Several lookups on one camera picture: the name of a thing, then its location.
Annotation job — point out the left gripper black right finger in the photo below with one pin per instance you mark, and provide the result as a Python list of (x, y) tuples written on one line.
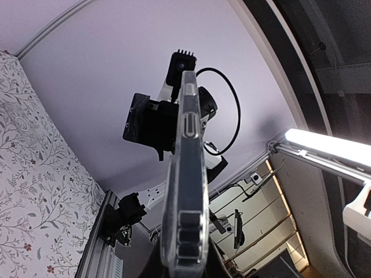
[(215, 267)]

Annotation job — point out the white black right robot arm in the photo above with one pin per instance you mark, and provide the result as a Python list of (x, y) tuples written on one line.
[(162, 191)]

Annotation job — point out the white LED light bar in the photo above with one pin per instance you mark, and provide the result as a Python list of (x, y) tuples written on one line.
[(350, 152)]

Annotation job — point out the black smartphone far corner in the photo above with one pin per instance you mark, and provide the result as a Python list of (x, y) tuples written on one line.
[(185, 224)]

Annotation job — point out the floral patterned table mat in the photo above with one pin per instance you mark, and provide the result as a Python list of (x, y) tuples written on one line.
[(49, 201)]

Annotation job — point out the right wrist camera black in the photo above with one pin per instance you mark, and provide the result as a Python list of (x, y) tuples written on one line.
[(180, 61)]

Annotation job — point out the right aluminium frame post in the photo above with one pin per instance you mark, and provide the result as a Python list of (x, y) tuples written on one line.
[(50, 27)]

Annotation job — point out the white overhead camera mount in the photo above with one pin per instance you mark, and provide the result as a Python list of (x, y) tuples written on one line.
[(356, 215)]

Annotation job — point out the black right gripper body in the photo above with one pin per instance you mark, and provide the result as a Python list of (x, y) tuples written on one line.
[(189, 145)]

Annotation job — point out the aluminium front rail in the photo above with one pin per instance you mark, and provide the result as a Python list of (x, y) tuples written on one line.
[(102, 260)]

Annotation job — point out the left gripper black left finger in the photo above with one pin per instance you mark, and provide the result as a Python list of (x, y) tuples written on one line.
[(154, 267)]

